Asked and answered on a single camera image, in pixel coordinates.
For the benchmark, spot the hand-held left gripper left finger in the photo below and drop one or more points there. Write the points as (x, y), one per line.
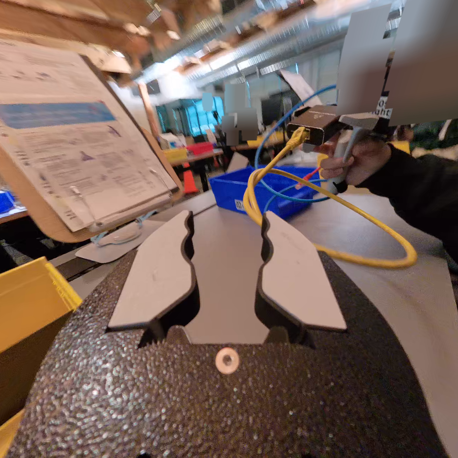
(154, 275)

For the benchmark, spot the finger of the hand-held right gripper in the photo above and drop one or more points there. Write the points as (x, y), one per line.
(357, 121)

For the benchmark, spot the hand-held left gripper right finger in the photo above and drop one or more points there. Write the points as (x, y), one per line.
(297, 275)

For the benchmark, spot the black network splitter box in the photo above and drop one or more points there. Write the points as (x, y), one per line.
(315, 123)

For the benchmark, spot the blue plastic bin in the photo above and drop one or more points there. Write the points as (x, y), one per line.
(229, 193)

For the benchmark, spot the person's right forearm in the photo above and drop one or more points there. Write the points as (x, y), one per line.
(422, 186)

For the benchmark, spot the grey desk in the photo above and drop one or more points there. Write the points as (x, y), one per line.
(393, 304)

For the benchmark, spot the person's right hand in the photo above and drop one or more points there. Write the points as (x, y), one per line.
(372, 157)

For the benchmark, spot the orange traffic cone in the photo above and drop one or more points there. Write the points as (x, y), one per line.
(190, 182)

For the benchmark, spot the background work table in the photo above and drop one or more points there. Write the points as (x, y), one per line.
(200, 157)

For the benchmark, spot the yellow plastic bin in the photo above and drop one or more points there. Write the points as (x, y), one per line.
(28, 297)

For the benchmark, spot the red plastic bin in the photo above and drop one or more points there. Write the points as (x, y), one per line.
(199, 148)

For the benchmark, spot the printed instruction sheet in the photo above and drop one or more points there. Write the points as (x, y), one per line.
(71, 154)

